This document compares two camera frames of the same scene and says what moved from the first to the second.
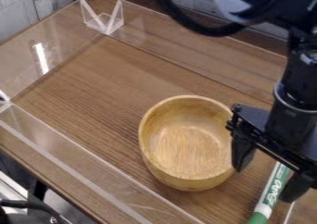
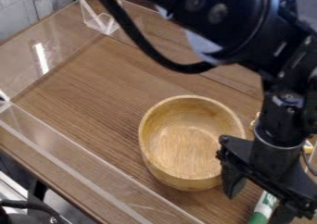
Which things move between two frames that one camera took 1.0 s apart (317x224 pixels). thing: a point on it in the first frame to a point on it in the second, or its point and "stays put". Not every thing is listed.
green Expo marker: (272, 193) stays put
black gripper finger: (300, 184) to (284, 215)
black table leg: (40, 190) stays put
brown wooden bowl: (186, 143) stays put
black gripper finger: (241, 149) to (233, 180)
